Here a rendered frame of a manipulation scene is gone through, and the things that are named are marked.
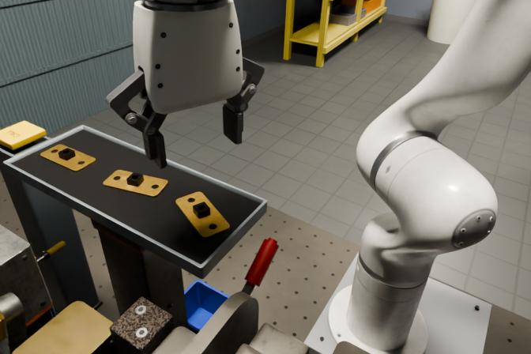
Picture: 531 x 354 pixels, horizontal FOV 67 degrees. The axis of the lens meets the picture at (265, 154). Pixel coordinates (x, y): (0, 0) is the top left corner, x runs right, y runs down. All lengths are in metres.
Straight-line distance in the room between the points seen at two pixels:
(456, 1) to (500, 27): 5.07
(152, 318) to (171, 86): 0.26
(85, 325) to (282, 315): 0.54
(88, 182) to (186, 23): 0.32
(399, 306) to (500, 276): 1.59
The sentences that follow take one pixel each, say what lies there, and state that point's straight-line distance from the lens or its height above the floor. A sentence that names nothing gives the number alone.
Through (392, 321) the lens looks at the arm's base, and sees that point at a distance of 0.78.
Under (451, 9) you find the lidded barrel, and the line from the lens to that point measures 5.65.
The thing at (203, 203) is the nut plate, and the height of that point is 1.17.
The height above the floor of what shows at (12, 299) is 1.11.
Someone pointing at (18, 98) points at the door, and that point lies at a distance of 3.14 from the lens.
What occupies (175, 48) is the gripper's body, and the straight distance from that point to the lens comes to 0.38.
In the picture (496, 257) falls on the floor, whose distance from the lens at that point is 2.41.
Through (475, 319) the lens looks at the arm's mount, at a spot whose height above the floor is 0.80.
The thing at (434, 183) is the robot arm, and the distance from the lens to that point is 0.55.
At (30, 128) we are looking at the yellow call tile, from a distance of 0.79.
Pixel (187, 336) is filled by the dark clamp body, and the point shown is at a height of 1.08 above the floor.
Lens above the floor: 1.50
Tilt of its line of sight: 33 degrees down
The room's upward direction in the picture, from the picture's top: 2 degrees clockwise
